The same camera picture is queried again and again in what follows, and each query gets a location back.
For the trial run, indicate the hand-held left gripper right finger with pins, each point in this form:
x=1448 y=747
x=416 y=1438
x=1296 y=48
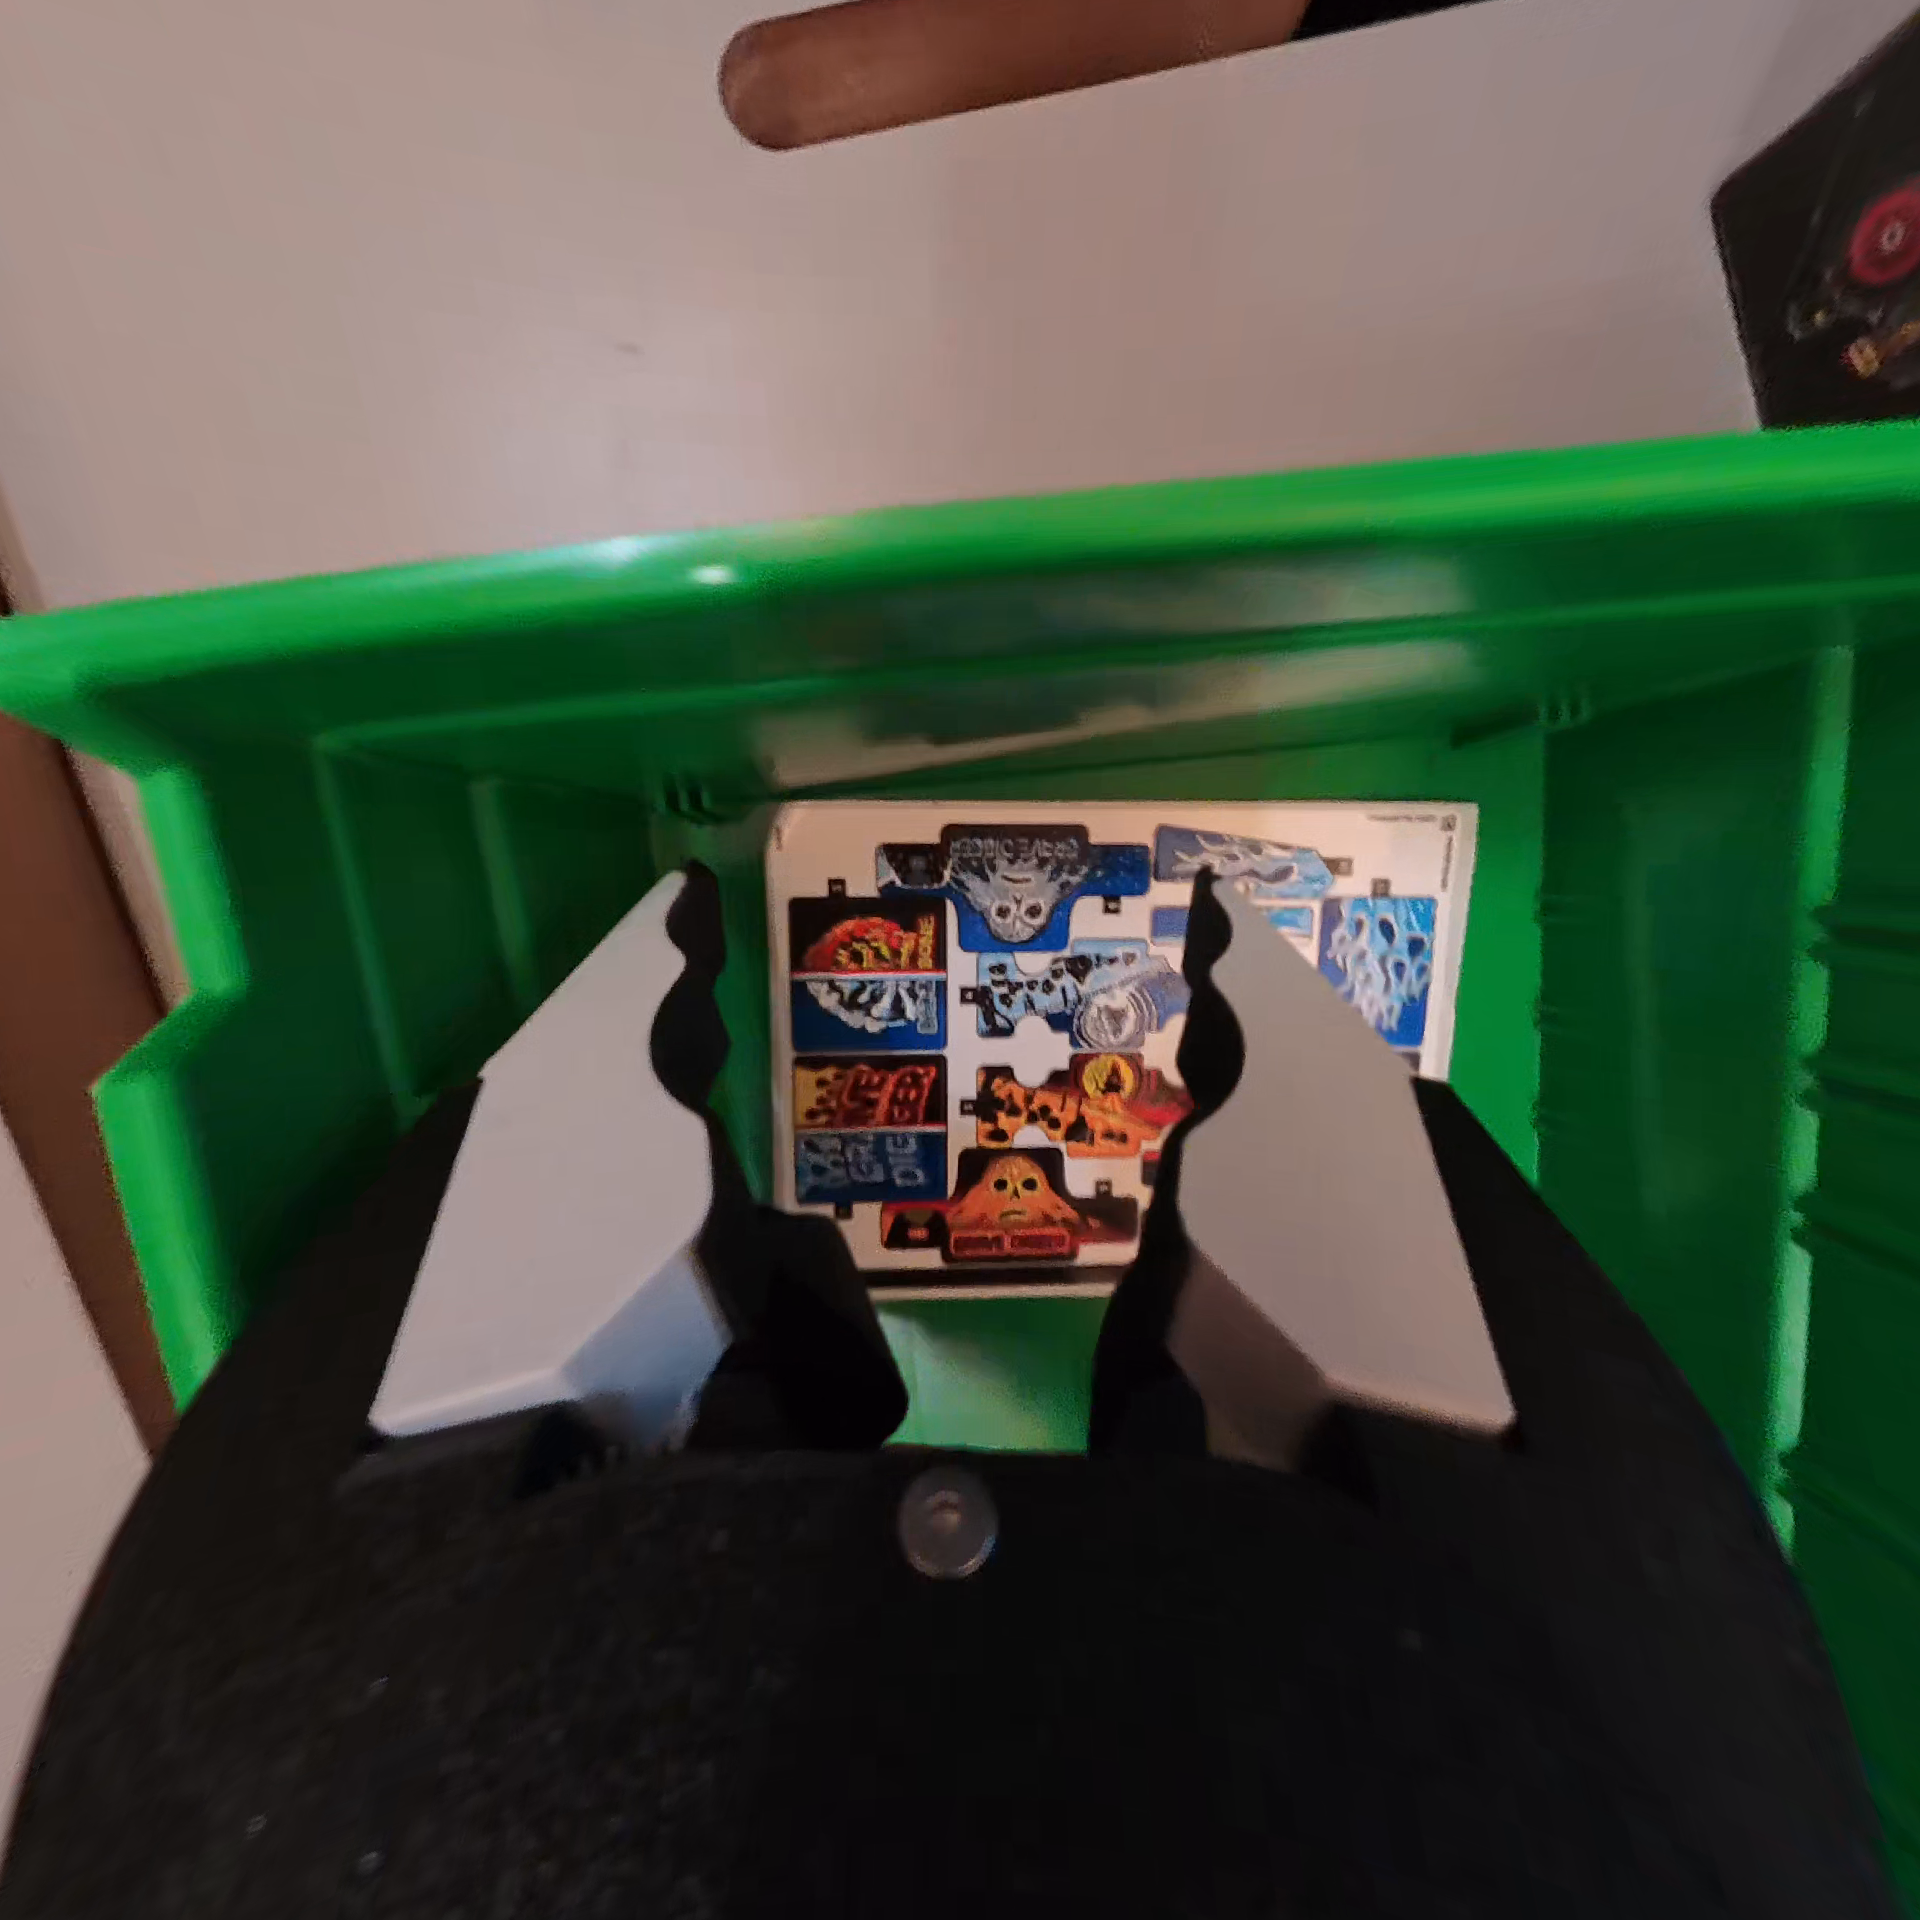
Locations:
x=1335 y=1200

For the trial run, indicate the colourful sticker sheet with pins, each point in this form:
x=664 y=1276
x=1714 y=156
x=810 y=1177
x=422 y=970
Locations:
x=901 y=1050

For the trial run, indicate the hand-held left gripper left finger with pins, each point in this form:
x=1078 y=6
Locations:
x=553 y=1184

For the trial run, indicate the green plastic bin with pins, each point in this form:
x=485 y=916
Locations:
x=1048 y=660

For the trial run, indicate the black lego box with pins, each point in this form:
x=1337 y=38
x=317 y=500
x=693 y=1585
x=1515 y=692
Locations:
x=1835 y=254

